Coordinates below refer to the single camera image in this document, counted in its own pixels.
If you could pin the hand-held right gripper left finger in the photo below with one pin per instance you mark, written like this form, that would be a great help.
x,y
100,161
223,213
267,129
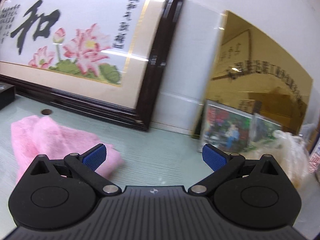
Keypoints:
x,y
95,156

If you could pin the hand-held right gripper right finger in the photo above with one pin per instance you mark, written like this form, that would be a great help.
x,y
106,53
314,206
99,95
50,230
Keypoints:
x,y
212,158

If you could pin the pink towel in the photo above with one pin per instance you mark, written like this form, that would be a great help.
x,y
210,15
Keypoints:
x,y
50,140

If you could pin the large framed photo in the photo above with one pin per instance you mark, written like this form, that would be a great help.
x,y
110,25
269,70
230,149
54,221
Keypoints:
x,y
226,127

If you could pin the small framed photo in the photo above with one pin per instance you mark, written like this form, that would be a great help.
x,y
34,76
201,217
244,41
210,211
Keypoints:
x,y
265,132

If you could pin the translucent plastic bag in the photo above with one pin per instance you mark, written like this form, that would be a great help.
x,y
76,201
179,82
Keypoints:
x,y
287,155

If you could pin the gold metal plaque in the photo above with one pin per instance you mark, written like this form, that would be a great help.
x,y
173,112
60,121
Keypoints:
x,y
260,75

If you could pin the printed packet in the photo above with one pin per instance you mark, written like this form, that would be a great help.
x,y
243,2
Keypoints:
x,y
315,158

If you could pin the black box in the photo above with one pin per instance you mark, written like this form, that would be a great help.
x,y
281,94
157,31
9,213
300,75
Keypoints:
x,y
5,95

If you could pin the framed lotus embroidery picture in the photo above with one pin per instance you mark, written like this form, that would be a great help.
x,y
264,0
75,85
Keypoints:
x,y
82,37

